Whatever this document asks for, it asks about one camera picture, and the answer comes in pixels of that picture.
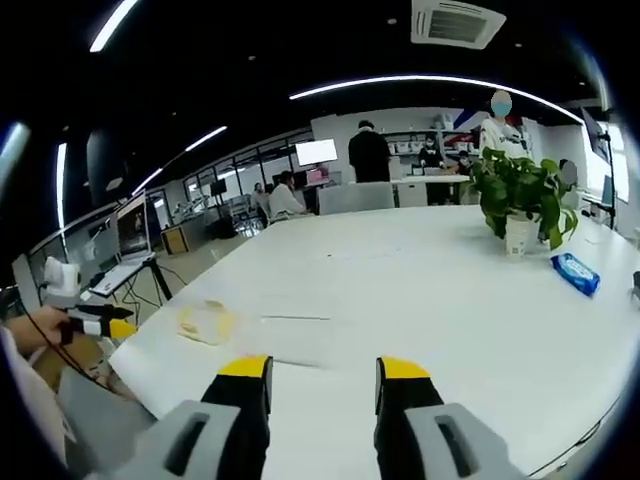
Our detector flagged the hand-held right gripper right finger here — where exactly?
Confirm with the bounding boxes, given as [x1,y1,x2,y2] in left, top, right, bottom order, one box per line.
[373,355,526,480]

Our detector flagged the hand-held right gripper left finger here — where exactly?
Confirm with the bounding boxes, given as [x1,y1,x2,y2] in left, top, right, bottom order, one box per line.
[99,354,275,480]

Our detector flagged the person's left hand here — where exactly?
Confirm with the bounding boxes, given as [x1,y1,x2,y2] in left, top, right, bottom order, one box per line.
[3,305,71,359]

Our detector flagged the black tripod stand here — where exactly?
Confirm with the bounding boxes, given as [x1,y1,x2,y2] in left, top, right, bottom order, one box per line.
[119,258,175,307]

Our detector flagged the open laptop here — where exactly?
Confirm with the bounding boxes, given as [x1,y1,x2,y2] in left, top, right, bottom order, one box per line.
[88,191,157,297]

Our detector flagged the ceiling light strip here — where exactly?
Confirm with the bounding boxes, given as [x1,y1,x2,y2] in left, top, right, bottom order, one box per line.
[89,0,140,54]
[184,125,229,153]
[55,142,69,230]
[131,166,165,197]

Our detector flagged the wooden cabinet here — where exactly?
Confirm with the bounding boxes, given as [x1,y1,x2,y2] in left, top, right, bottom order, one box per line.
[160,225,192,257]

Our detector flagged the white paper cup pot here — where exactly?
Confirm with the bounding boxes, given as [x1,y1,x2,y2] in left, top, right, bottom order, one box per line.
[504,212,542,259]

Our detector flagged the blue wet wipes pack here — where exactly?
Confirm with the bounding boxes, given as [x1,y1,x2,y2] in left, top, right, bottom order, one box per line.
[549,251,602,299]

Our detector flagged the white storage cabinet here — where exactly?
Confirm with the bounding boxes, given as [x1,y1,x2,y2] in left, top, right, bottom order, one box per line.
[396,181,430,208]

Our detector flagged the green potted plant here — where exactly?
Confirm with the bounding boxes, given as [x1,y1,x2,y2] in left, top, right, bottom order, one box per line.
[468,146,581,252]

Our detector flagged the white monitor screen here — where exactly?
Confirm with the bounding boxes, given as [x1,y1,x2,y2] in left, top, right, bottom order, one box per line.
[294,139,339,168]

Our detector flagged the black screen on stand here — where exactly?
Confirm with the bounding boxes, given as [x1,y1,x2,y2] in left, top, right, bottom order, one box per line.
[580,106,617,231]

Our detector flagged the long curved ceiling light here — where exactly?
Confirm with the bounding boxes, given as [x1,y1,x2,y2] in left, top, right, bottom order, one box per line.
[288,74,585,125]

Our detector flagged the ceiling air conditioner vent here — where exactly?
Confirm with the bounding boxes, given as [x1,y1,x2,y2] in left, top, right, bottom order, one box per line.
[410,0,508,51]

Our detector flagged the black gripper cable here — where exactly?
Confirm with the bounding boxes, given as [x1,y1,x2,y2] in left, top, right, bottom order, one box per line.
[28,312,111,389]

